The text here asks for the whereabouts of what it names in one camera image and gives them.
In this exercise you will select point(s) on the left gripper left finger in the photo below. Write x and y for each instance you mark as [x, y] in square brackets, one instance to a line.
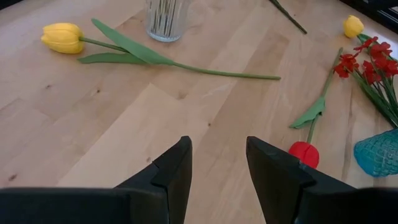
[93, 205]

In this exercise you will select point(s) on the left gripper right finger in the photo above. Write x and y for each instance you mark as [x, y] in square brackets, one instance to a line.
[311, 205]

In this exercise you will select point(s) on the red artificial tulip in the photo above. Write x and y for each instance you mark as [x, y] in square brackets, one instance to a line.
[289, 17]
[304, 154]

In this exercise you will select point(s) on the blue textured glass vase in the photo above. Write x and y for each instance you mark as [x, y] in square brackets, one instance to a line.
[379, 155]

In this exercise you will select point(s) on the yellow artificial tulip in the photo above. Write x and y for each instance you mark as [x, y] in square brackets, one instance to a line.
[62, 37]
[353, 26]

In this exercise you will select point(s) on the clear ribbed glass vase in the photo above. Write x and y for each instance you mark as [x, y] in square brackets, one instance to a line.
[168, 28]

